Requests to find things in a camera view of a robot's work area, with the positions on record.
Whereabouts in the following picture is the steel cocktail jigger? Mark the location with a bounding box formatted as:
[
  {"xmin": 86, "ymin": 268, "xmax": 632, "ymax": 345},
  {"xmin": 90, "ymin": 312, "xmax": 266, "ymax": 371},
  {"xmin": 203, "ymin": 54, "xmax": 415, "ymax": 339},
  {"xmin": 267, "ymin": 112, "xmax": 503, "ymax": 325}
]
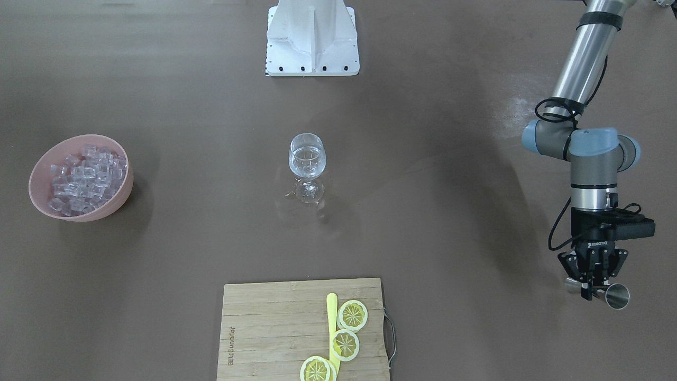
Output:
[{"xmin": 565, "ymin": 278, "xmax": 630, "ymax": 310}]

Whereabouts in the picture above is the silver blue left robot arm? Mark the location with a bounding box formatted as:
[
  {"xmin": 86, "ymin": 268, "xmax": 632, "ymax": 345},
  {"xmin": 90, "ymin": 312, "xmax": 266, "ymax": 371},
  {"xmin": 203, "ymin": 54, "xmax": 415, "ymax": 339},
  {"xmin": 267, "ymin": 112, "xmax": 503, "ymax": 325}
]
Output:
[{"xmin": 522, "ymin": 1, "xmax": 655, "ymax": 310}]

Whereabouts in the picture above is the yellow plastic stick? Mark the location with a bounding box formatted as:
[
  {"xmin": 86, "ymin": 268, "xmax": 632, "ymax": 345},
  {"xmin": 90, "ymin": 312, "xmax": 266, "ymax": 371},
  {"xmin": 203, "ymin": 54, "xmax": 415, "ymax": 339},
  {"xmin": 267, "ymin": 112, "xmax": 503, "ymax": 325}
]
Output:
[{"xmin": 326, "ymin": 293, "xmax": 341, "ymax": 380}]

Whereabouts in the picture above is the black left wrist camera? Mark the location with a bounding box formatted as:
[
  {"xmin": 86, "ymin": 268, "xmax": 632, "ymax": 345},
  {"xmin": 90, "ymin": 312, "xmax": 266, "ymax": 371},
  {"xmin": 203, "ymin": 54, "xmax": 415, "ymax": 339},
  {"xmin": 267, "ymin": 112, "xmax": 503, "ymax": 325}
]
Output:
[{"xmin": 609, "ymin": 209, "xmax": 656, "ymax": 241}]

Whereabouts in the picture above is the pink bowl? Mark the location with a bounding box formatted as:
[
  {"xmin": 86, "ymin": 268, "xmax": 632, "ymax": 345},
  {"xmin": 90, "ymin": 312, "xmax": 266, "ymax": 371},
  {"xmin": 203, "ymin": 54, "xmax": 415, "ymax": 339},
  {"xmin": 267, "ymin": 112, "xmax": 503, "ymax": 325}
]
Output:
[{"xmin": 28, "ymin": 134, "xmax": 134, "ymax": 222}]

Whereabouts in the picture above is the yellow lemon slice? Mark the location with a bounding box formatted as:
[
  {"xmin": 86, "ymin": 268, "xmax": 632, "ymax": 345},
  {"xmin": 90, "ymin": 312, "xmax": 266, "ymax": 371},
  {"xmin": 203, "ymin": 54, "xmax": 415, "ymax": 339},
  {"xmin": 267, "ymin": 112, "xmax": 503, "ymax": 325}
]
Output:
[
  {"xmin": 298, "ymin": 356, "xmax": 337, "ymax": 381},
  {"xmin": 337, "ymin": 300, "xmax": 369, "ymax": 333},
  {"xmin": 330, "ymin": 329, "xmax": 360, "ymax": 362}
]

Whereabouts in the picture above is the white camera stand column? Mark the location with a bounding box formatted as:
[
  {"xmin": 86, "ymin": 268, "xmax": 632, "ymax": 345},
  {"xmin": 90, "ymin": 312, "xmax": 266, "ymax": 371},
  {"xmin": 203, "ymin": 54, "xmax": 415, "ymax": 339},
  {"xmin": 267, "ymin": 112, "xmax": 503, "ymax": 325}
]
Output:
[{"xmin": 264, "ymin": 1, "xmax": 360, "ymax": 77}]

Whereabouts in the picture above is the bamboo cutting board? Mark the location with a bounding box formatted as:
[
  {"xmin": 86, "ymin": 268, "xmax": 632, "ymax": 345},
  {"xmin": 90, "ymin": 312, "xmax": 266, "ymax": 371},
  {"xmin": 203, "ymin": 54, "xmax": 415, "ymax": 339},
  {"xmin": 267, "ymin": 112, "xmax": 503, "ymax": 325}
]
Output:
[{"xmin": 217, "ymin": 278, "xmax": 391, "ymax": 380}]

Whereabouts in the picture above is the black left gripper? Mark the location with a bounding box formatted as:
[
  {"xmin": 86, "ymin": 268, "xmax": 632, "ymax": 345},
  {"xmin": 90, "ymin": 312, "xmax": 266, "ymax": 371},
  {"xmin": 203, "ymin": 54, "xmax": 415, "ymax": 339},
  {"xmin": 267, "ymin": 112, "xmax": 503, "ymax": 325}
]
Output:
[{"xmin": 557, "ymin": 208, "xmax": 628, "ymax": 301}]

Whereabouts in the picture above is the clear wine glass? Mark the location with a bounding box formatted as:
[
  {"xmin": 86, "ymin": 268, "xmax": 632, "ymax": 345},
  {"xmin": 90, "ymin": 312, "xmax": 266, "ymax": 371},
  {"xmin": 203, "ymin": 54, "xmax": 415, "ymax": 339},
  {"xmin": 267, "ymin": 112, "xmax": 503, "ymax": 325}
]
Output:
[{"xmin": 288, "ymin": 133, "xmax": 327, "ymax": 203}]

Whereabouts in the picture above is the clear ice cubes pile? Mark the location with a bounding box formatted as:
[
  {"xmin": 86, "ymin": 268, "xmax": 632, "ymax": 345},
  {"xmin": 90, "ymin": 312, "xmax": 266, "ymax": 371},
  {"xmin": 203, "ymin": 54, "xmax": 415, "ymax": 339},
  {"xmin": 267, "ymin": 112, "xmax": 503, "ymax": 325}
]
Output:
[{"xmin": 46, "ymin": 144, "xmax": 132, "ymax": 219}]

